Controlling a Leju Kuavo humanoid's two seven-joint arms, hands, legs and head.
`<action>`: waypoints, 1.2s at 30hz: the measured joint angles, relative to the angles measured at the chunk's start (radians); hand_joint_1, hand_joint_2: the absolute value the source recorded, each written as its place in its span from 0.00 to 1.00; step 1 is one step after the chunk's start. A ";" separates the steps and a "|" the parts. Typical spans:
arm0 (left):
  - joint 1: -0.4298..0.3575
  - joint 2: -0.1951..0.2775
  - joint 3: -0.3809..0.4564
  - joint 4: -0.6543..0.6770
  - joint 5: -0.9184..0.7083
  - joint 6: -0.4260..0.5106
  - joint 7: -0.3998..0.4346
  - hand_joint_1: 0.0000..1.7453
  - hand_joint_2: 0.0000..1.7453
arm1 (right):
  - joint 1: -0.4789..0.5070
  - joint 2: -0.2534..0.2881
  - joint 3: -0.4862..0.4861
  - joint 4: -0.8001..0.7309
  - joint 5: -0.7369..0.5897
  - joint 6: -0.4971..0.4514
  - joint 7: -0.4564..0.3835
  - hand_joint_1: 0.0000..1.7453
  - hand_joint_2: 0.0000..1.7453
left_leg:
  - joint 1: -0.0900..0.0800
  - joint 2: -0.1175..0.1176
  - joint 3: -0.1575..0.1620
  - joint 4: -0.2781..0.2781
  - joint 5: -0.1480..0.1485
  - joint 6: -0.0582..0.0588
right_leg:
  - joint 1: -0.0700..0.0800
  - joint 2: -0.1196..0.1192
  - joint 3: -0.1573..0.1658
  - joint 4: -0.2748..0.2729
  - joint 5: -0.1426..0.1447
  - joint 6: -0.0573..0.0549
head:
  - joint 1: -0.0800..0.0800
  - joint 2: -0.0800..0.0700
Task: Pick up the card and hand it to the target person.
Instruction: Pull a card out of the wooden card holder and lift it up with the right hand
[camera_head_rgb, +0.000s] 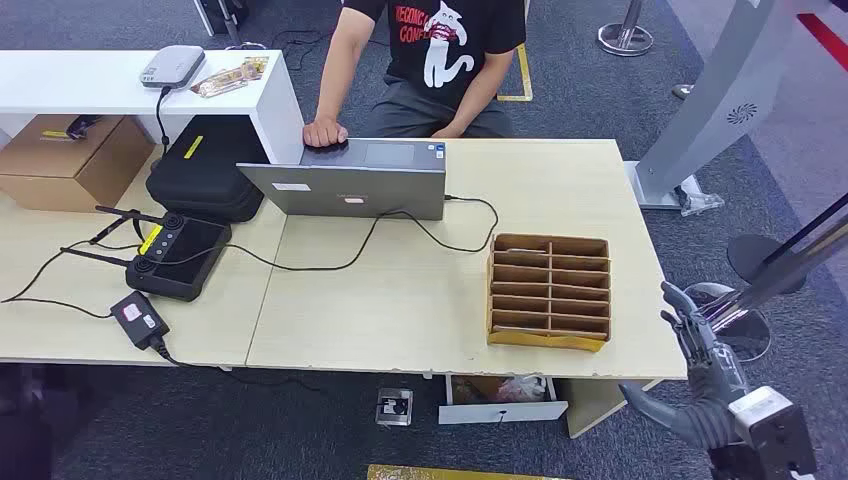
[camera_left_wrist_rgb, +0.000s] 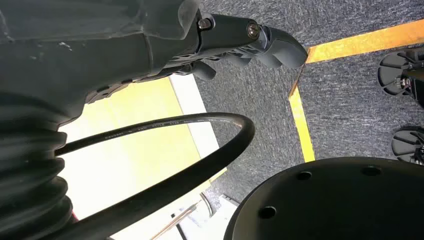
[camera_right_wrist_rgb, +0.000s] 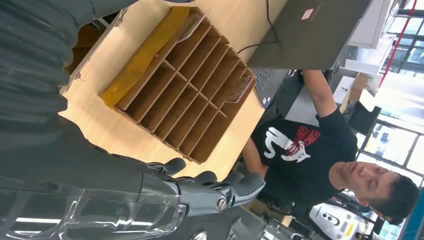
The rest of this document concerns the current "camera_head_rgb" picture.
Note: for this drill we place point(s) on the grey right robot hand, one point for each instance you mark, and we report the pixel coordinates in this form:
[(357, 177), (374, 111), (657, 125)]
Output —
[(719, 374)]

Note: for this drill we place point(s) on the person's left hand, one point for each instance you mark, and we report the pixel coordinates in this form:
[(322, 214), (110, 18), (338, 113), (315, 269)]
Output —
[(450, 131)]

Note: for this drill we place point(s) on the person's right hand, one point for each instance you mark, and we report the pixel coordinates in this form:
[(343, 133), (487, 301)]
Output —
[(324, 134)]

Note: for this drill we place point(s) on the person's left forearm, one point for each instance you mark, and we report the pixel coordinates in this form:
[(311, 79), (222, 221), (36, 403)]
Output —
[(480, 96)]

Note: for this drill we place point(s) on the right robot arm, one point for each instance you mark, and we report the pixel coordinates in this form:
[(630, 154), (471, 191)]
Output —
[(712, 429)]

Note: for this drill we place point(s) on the person's right forearm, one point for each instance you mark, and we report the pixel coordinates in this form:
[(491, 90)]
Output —
[(334, 86)]

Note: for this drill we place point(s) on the person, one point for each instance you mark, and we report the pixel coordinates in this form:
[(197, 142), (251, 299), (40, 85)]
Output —
[(450, 40)]

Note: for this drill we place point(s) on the grey laptop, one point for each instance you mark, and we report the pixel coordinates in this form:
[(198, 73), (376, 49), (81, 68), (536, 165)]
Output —
[(358, 189)]

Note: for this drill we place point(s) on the yellow floor tape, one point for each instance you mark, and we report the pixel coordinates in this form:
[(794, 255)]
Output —
[(525, 73)]

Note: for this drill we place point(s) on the black zip case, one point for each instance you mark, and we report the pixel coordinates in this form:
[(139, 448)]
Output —
[(205, 172)]

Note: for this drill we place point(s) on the wooden table leg panel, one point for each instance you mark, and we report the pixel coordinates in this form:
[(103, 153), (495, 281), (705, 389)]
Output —
[(596, 404)]

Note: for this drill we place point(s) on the grey box device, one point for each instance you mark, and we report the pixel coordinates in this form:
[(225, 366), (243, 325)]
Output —
[(173, 65)]

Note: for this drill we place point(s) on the white furniture piece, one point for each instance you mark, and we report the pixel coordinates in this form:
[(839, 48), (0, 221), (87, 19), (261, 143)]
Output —
[(205, 16)]

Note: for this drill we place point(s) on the black antenna remote controller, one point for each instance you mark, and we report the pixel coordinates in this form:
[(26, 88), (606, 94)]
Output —
[(182, 255)]

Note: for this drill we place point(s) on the white plastic bag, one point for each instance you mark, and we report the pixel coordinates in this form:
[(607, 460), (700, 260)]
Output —
[(523, 389)]

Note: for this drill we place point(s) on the white drawer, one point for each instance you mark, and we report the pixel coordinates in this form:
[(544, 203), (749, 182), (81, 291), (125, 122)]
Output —
[(497, 412)]

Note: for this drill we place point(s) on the white desk shelf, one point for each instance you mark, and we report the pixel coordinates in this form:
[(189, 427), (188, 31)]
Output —
[(99, 79)]

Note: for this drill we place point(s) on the small black object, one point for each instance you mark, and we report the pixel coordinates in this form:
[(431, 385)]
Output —
[(83, 124)]

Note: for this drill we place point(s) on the cardboard box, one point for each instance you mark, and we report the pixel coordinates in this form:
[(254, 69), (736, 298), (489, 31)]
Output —
[(73, 172)]

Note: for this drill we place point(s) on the grey metal gate stand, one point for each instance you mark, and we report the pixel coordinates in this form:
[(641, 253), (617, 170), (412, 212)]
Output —
[(722, 112)]

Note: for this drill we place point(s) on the black power adapter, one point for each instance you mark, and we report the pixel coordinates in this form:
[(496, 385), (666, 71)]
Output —
[(140, 321)]

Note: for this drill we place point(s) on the grey floor socket box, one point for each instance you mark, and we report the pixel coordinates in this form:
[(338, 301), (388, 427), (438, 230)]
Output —
[(394, 405)]

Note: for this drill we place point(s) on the yellow floor mat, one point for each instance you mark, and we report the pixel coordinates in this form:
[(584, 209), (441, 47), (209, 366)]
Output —
[(450, 473)]

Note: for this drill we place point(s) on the red floor strip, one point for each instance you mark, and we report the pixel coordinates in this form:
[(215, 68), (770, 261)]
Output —
[(825, 38)]

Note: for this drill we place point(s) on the chrome stanchion post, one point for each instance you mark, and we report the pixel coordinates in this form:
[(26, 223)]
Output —
[(625, 38), (748, 331)]

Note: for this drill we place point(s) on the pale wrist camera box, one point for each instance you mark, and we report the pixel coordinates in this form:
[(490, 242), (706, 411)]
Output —
[(772, 430)]

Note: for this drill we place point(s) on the black stanchion post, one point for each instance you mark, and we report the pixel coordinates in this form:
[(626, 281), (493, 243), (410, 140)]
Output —
[(762, 262)]

